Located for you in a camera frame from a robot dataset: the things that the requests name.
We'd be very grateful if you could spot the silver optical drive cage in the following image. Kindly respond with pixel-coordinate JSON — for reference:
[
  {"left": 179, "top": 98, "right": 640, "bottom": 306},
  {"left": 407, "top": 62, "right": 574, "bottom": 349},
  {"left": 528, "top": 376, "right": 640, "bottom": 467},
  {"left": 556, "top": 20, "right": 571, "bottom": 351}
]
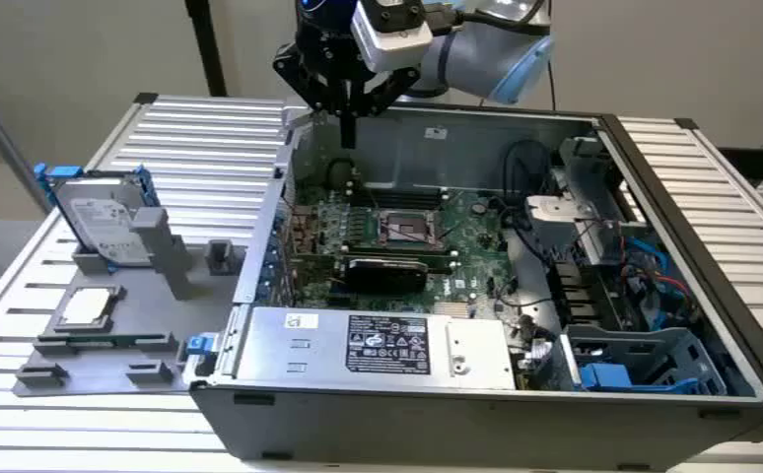
[{"left": 524, "top": 135, "right": 650, "bottom": 267}]

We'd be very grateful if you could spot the hard disk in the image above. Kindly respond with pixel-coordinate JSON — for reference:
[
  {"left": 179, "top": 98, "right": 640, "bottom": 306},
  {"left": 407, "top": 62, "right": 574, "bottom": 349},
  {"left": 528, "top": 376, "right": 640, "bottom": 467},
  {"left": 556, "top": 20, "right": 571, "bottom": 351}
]
[{"left": 36, "top": 165, "right": 159, "bottom": 270}]

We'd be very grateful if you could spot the black stand pole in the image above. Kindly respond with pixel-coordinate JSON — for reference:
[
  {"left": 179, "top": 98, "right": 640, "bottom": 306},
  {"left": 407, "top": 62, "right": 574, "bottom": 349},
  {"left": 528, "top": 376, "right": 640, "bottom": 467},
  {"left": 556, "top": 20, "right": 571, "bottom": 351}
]
[{"left": 183, "top": 0, "right": 230, "bottom": 98}]

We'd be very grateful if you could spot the green motherboard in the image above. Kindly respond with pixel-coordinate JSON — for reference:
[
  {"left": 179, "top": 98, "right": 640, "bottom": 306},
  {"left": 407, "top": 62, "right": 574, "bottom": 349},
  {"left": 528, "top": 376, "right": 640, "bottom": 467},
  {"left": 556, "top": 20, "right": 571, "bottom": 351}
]
[{"left": 275, "top": 184, "right": 527, "bottom": 316}]

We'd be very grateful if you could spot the blue wire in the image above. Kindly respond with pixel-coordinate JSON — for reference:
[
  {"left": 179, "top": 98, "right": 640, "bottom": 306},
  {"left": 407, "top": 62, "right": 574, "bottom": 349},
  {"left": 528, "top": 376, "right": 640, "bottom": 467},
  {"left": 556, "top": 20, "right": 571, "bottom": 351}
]
[{"left": 623, "top": 236, "right": 680, "bottom": 326}]

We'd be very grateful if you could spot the thin black cable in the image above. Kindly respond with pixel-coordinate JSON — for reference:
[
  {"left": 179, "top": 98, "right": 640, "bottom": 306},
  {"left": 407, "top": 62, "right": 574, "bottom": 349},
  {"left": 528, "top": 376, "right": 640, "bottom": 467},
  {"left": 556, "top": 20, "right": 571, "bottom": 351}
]
[{"left": 546, "top": 29, "right": 559, "bottom": 110}]

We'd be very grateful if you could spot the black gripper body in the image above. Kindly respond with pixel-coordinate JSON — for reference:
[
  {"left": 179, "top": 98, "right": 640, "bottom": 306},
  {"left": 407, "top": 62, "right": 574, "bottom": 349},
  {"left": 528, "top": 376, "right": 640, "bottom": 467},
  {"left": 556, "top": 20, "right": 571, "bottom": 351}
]
[{"left": 292, "top": 0, "right": 374, "bottom": 85}]

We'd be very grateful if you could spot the silver CPU chip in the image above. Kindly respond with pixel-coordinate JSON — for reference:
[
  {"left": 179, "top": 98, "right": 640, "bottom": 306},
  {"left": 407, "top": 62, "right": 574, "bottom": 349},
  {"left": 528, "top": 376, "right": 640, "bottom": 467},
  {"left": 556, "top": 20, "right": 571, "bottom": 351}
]
[{"left": 58, "top": 289, "right": 118, "bottom": 326}]

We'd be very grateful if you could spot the blue case latch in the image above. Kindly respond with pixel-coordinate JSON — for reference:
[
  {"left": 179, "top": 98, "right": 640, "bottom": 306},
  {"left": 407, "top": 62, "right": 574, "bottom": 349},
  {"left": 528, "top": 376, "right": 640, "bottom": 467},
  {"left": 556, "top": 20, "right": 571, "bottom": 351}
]
[{"left": 183, "top": 333, "right": 218, "bottom": 357}]

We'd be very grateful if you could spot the red wire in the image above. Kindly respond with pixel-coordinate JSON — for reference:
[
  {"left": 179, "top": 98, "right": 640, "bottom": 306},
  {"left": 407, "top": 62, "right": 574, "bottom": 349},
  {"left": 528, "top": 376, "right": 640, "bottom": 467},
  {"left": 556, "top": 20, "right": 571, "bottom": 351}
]
[{"left": 650, "top": 275, "right": 694, "bottom": 310}]

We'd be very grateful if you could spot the grey metal frame pole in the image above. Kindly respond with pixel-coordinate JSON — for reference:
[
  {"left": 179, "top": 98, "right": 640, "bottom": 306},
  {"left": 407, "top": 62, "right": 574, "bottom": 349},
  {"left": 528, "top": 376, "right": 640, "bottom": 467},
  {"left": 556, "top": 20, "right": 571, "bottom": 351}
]
[{"left": 0, "top": 66, "right": 51, "bottom": 216}]

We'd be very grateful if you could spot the CPU socket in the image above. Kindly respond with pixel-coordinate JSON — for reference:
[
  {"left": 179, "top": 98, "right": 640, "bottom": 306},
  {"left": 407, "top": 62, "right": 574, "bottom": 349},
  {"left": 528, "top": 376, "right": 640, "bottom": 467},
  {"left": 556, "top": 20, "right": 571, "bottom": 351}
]
[{"left": 371, "top": 209, "right": 452, "bottom": 247}]

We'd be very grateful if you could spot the open black PC case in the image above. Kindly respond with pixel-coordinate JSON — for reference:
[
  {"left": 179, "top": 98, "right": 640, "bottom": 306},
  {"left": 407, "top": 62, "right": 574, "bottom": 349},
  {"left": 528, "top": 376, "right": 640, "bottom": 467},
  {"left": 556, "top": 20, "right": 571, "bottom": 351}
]
[{"left": 187, "top": 96, "right": 763, "bottom": 467}]

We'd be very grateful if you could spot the blue disk carrier handle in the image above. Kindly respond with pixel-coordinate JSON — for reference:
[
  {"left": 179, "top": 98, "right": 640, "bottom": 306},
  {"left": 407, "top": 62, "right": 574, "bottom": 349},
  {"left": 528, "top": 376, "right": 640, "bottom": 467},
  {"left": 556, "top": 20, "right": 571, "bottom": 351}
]
[{"left": 578, "top": 363, "right": 634, "bottom": 393}]

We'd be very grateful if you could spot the grey blue disk bay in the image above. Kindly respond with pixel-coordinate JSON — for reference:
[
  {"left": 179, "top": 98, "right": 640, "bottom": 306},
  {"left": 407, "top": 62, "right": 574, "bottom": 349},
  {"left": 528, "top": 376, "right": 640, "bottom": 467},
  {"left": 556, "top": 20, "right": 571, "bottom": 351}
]
[{"left": 542, "top": 324, "right": 728, "bottom": 398}]

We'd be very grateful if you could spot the black monitor on side table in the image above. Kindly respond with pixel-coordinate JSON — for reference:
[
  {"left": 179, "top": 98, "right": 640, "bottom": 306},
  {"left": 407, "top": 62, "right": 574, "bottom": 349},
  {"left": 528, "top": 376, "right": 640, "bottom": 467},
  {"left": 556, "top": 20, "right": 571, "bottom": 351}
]
[{"left": 715, "top": 147, "right": 763, "bottom": 183}]

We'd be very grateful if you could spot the silver power supply unit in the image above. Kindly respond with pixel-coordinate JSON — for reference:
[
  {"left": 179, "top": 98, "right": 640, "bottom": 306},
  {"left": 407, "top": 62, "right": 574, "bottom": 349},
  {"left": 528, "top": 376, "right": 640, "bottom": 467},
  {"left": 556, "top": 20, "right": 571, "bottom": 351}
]
[{"left": 234, "top": 305, "right": 519, "bottom": 390}]

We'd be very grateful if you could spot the black graphics card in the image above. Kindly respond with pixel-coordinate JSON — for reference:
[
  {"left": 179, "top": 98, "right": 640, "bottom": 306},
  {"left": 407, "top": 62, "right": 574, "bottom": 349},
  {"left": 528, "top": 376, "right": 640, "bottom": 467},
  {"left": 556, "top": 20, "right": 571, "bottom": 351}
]
[{"left": 332, "top": 255, "right": 430, "bottom": 297}]

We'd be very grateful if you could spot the green RAM stick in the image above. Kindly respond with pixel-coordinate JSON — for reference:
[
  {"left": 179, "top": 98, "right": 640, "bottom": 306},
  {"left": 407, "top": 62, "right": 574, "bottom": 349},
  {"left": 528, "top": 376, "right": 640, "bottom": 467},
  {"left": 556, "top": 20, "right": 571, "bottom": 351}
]
[{"left": 39, "top": 333, "right": 163, "bottom": 346}]

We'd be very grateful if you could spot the grey parts rack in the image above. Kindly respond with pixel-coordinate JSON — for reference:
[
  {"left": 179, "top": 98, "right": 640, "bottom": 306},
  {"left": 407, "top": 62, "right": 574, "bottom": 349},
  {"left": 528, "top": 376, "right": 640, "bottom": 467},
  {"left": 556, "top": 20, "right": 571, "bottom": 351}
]
[{"left": 11, "top": 206, "right": 251, "bottom": 399}]

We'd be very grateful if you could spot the looped black wire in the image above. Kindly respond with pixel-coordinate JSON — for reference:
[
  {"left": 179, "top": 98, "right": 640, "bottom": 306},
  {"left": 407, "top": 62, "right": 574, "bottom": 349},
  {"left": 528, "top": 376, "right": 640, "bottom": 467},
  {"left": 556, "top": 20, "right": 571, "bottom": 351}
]
[{"left": 503, "top": 140, "right": 554, "bottom": 198}]

